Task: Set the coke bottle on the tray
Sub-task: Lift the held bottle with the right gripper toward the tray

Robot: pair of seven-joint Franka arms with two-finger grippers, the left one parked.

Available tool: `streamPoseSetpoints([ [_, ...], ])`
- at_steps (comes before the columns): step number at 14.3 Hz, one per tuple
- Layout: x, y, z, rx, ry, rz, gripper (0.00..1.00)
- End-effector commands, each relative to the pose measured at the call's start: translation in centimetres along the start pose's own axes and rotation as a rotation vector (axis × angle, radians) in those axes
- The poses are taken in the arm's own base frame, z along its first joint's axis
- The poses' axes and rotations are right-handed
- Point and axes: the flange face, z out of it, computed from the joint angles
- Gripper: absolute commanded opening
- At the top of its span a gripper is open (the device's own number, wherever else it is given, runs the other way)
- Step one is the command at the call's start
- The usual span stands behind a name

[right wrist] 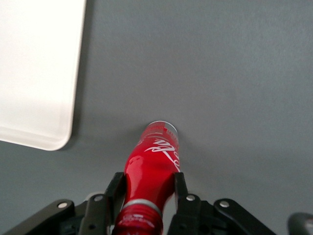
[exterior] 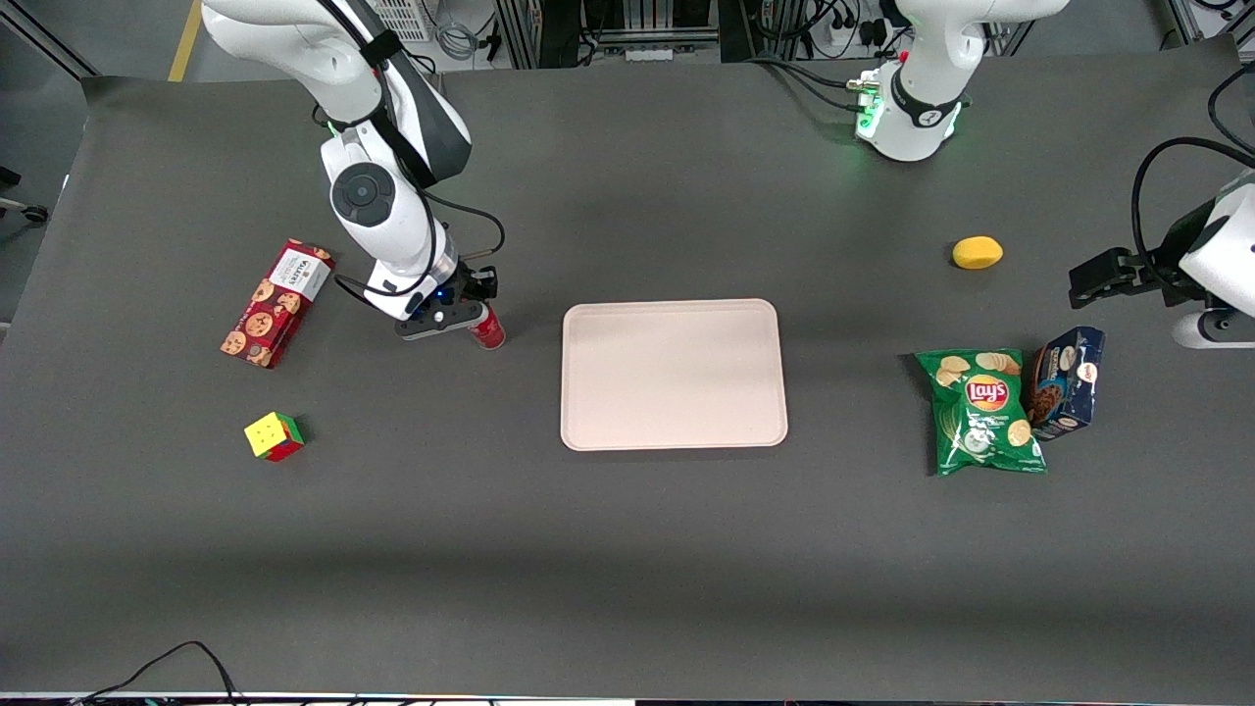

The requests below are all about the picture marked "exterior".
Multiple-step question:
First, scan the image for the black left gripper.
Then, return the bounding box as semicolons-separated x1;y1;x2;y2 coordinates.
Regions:
1069;201;1223;312

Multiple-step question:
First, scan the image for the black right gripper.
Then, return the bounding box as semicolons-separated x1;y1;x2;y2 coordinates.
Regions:
424;265;500;317

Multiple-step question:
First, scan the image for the red coke bottle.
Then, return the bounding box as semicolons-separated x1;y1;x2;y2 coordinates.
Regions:
469;304;508;352

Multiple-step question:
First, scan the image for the beige plastic tray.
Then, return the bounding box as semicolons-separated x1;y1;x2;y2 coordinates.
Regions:
560;298;789;452

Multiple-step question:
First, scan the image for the blue cookie box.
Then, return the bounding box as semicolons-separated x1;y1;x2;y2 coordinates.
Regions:
1027;326;1107;442

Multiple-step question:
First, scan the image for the yellow lemon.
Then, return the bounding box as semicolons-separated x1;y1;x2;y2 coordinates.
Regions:
951;235;1005;271

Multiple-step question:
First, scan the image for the green Lay's chips bag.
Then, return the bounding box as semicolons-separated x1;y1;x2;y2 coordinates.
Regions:
914;349;1049;479

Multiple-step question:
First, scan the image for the red cookie box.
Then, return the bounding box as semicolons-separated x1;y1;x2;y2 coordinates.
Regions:
220;238;336;371

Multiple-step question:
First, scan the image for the colourful puzzle cube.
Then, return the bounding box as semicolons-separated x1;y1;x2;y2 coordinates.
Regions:
243;411;307;464

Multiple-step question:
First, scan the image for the dark grey table mat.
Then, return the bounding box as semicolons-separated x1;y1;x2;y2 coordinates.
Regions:
0;39;1255;699

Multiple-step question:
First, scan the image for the white perforated box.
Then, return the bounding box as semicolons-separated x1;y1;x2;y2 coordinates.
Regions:
377;0;433;43

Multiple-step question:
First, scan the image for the white power strip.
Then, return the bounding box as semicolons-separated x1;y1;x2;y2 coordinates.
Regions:
828;18;888;52

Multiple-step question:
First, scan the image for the black chair castor leg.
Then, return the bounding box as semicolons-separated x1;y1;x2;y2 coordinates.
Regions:
0;167;50;225

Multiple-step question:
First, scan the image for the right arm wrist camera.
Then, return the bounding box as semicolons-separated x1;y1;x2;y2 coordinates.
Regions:
395;302;488;342

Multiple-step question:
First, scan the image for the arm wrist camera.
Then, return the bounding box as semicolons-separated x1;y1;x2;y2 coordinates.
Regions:
1172;307;1255;351
395;302;488;342

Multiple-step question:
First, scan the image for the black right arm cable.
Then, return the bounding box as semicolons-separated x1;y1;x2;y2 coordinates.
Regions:
328;0;507;307

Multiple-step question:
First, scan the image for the black left arm looped cable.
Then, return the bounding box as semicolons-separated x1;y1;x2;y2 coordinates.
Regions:
1130;135;1255;280

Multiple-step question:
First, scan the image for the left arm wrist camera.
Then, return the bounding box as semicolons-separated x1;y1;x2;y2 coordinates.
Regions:
1172;307;1255;351

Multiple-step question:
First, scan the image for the black curved cable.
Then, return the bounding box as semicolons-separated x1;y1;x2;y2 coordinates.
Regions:
1209;61;1255;158

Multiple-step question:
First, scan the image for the grey coiled cable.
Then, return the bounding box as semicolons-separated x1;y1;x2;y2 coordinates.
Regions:
434;18;483;62

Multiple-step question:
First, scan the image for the black aluminium frame rack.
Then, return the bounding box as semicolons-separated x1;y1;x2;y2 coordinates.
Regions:
495;0;776;70

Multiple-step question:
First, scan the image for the silver aluminium frame post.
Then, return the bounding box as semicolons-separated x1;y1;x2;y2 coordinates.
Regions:
1165;0;1255;45

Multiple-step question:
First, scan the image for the black base cable bundle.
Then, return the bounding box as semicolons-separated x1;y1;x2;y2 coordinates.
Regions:
750;54;874;114

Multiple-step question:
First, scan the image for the thin black table-edge cable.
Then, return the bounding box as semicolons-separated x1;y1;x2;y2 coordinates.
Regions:
69;641;246;706

